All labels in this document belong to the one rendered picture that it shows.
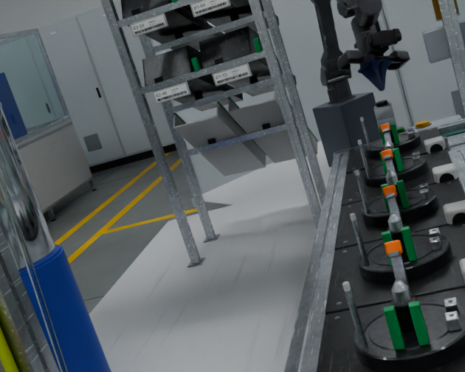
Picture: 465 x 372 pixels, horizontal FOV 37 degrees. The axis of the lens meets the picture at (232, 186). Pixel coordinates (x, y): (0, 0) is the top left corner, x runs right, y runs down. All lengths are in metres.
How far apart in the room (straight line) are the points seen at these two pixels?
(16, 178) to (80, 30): 8.59
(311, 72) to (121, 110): 5.11
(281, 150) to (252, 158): 0.08
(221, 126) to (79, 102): 8.11
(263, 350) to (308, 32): 3.78
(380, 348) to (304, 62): 4.09
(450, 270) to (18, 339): 0.59
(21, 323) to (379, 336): 0.42
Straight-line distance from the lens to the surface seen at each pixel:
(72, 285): 1.18
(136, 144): 9.64
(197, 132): 1.79
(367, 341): 0.87
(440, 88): 4.85
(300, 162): 1.61
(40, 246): 1.14
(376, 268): 1.05
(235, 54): 1.63
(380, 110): 1.77
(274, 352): 1.19
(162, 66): 1.70
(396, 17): 4.79
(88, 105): 9.78
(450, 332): 0.85
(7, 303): 0.84
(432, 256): 1.05
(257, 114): 1.75
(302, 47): 4.84
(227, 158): 1.90
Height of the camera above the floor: 1.39
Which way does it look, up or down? 13 degrees down
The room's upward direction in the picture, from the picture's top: 18 degrees counter-clockwise
